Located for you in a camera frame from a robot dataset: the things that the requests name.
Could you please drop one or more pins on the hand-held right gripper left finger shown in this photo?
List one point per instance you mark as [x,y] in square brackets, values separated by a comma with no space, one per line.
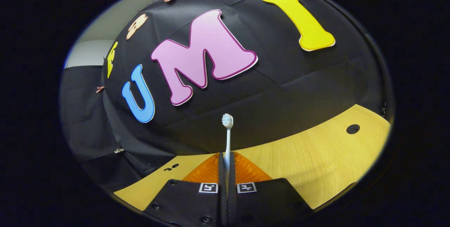
[222,199]

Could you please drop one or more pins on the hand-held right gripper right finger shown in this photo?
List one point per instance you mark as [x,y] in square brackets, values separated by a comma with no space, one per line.
[232,202]

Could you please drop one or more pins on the white and blue toothbrush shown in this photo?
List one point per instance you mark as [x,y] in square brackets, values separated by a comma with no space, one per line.
[227,139]

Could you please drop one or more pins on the light wooden desktop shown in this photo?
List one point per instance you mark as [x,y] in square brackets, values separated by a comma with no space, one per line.
[316,156]

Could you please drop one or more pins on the black desk grommet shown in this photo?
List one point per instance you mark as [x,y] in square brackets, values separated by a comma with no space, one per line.
[174,166]
[353,129]

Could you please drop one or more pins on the silver backdrop clip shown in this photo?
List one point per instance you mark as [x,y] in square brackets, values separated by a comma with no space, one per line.
[119,150]

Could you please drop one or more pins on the black backdrop cloth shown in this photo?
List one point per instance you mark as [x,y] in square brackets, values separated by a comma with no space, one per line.
[281,79]

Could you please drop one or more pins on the copper backdrop clip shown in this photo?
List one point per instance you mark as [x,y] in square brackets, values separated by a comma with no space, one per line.
[100,89]

